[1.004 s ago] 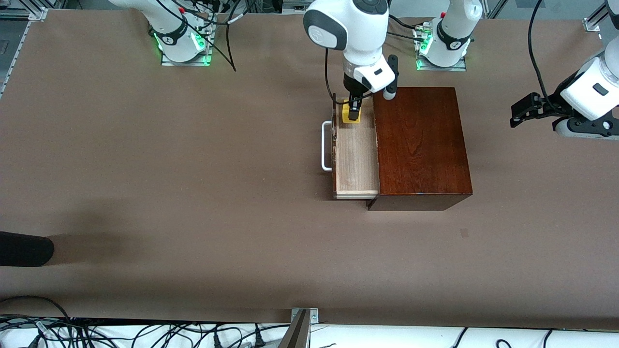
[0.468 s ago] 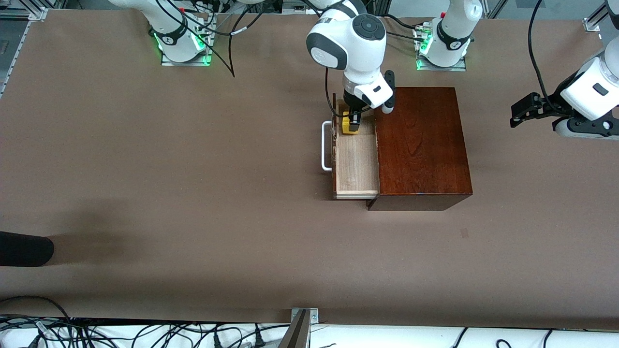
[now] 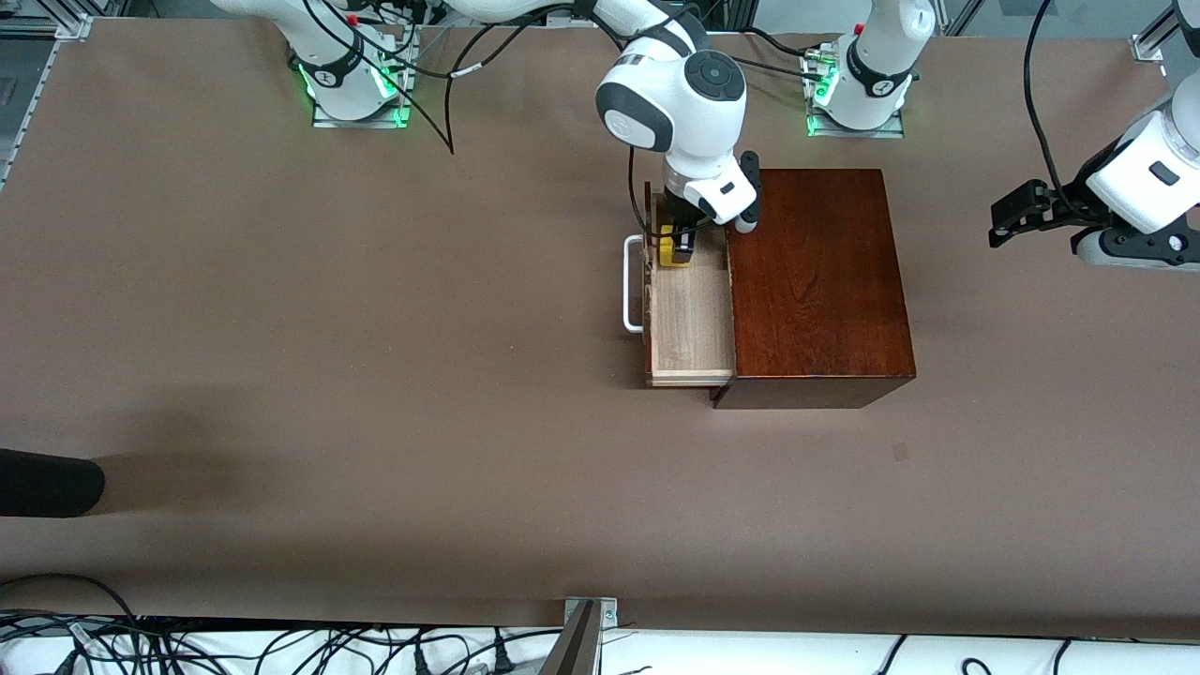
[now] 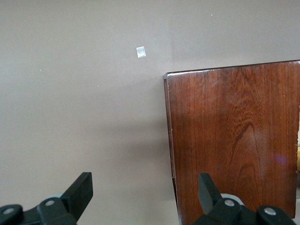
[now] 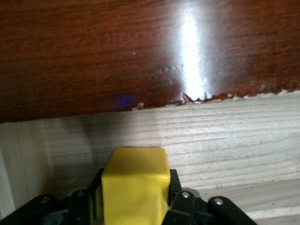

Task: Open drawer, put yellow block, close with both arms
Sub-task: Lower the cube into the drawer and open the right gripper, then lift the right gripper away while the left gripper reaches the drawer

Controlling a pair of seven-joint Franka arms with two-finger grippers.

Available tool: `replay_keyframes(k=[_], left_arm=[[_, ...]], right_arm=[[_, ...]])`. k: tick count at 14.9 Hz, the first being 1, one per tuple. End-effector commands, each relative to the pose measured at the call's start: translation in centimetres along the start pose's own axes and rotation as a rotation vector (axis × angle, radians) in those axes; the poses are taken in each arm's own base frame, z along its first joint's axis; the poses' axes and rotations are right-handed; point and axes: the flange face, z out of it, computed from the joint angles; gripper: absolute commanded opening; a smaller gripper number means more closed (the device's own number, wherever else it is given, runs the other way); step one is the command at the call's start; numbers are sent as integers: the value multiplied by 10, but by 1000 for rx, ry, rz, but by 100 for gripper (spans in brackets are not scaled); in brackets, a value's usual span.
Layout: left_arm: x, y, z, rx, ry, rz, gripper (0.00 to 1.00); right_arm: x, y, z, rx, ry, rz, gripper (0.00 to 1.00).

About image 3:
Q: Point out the dark brown wooden cabinet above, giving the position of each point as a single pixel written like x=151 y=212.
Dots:
x=825 y=281

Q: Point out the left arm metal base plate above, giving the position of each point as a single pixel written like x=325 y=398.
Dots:
x=891 y=131

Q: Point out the light wood cabinet door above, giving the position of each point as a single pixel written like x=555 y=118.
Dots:
x=689 y=319

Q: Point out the dark metal bar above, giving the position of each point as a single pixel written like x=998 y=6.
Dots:
x=574 y=656

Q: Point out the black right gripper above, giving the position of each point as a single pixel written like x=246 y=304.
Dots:
x=677 y=214

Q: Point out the silver metal bracket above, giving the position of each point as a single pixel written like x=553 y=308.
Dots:
x=609 y=614

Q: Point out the black power plug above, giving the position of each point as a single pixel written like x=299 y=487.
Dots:
x=422 y=661
x=502 y=661

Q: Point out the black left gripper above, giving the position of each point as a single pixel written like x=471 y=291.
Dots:
x=1072 y=200

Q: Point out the yellow cube block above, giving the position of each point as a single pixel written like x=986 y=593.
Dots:
x=666 y=248

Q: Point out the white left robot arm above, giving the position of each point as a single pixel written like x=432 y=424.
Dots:
x=877 y=56

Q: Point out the black cylinder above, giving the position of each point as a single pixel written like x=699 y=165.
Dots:
x=47 y=483

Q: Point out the brown table cover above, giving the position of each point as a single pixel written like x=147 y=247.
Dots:
x=375 y=422

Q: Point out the aluminium frame rail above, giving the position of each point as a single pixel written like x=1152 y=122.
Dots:
x=75 y=26

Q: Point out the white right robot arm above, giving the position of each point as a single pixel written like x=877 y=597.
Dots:
x=675 y=94

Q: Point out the aluminium corner bracket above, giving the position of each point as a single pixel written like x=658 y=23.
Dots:
x=1148 y=47

